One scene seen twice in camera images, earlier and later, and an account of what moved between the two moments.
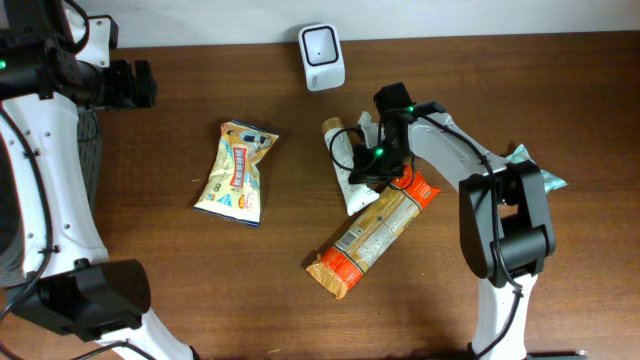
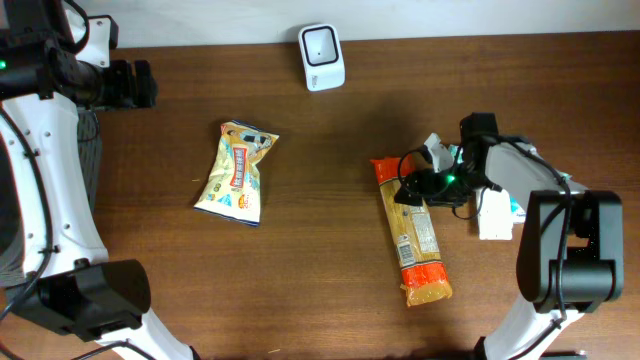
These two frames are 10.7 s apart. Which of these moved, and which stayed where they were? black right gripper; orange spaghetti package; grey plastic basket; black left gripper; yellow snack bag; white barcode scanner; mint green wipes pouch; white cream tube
Moved: orange spaghetti package; black right gripper; mint green wipes pouch; white cream tube
Stayed: white barcode scanner; black left gripper; yellow snack bag; grey plastic basket
